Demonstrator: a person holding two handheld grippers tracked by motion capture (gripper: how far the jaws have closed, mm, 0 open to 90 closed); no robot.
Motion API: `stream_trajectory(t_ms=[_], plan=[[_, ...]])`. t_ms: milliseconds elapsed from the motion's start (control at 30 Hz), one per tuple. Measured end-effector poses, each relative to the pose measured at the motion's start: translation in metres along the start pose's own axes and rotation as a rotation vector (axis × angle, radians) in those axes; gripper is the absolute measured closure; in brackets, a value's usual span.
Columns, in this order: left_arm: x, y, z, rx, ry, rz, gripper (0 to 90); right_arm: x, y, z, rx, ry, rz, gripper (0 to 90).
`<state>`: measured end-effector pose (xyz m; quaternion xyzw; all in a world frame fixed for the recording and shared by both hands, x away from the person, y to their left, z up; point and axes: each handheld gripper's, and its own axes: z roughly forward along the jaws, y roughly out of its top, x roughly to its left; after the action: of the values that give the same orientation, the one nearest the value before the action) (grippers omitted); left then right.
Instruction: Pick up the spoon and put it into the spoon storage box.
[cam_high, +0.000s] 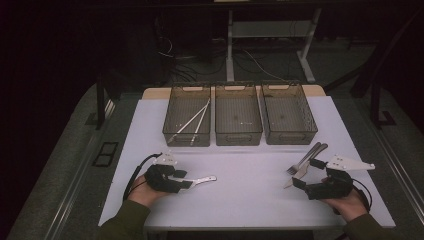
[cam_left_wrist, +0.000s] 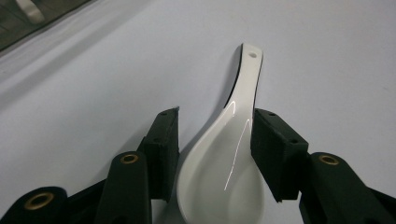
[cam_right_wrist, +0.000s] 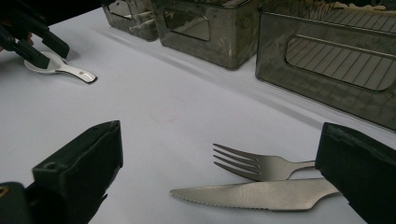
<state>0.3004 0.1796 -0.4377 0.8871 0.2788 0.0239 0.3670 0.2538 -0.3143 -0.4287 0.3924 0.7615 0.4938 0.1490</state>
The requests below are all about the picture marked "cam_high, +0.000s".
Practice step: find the white table cover sheet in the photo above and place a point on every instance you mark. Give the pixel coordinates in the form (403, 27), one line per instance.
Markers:
(246, 206)

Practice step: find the translucent grey plastic bin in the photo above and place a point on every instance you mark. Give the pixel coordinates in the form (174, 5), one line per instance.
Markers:
(237, 115)
(287, 115)
(181, 110)

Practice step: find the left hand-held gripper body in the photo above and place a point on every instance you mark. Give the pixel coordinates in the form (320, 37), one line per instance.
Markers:
(161, 181)

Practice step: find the person's right hand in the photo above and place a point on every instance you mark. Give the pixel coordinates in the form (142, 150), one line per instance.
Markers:
(350, 206)

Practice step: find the person's left hand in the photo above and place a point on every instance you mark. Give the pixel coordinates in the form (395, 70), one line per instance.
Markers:
(143, 195)

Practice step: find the metal floor rail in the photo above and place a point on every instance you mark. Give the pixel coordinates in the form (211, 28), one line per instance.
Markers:
(76, 180)
(396, 166)

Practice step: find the metal fork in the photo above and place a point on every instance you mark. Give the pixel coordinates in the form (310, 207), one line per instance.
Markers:
(292, 170)

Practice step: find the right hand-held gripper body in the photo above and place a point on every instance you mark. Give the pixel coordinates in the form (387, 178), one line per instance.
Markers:
(333, 188)

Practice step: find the black metal stand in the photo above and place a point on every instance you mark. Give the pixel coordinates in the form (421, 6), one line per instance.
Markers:
(375, 103)
(100, 100)

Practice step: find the white metal desk frame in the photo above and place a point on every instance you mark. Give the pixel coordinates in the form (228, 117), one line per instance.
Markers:
(230, 50)

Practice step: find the white spoon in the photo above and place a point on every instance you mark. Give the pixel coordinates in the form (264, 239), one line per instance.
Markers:
(203, 180)

